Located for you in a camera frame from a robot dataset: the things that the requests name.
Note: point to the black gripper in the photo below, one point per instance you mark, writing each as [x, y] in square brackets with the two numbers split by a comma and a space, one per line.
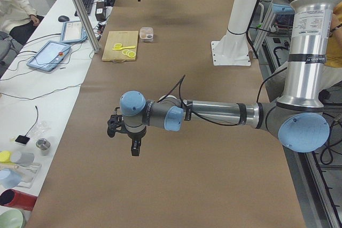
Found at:
[135, 136]

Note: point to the white bowl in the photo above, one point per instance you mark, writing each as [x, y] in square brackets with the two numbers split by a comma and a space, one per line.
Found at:
[166, 97]

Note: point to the small black square device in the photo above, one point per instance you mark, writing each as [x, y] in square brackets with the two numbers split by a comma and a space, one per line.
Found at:
[23, 140]

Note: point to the black power adapter box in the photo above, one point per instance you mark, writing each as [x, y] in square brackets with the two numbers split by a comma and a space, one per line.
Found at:
[100, 12]

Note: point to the green bowl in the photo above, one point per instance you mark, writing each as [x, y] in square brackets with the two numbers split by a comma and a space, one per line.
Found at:
[12, 219]

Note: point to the grey cup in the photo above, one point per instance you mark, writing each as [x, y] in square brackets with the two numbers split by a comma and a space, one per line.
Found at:
[24, 159]

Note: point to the wooden cutting board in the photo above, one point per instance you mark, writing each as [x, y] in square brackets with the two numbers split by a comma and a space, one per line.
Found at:
[127, 38]

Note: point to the clear plastic egg box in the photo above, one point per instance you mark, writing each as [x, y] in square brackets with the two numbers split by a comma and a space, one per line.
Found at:
[146, 34]

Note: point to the person in yellow shirt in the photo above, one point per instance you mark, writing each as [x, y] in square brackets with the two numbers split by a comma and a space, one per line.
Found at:
[332, 68]

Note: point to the blue teach pendant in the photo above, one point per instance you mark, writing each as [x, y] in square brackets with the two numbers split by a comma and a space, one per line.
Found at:
[73, 32]
[49, 56]

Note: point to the small metal cylinder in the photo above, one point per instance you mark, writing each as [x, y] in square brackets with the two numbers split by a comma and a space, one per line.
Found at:
[44, 146]

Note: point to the blue teach pendant far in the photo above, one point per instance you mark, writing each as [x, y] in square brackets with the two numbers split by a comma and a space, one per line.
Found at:
[73, 32]

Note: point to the red cylinder cup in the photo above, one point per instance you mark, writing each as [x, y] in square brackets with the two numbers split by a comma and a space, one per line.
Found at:
[18, 199]

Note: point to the yellow cup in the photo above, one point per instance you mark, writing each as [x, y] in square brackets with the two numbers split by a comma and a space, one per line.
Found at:
[5, 156]

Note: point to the lemon slice toy front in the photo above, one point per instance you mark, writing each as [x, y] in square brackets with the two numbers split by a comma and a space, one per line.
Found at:
[117, 46]

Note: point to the blue teach pendant near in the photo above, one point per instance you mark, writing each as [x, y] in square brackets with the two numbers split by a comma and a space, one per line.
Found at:
[49, 56]

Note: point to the black computer mouse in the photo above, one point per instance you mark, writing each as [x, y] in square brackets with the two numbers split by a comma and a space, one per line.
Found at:
[63, 18]

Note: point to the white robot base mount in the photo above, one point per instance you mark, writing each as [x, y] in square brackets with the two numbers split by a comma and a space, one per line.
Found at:
[232, 49]

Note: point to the yellow plastic knife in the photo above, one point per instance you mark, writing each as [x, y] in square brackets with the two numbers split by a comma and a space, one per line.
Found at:
[123, 47]

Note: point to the aluminium frame post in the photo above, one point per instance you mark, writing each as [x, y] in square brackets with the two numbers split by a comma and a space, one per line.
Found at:
[78, 4]

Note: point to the light blue cup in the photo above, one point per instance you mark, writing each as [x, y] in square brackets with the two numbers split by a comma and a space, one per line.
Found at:
[10, 178]

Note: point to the person in white sweater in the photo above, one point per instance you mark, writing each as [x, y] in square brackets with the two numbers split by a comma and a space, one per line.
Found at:
[19, 19]

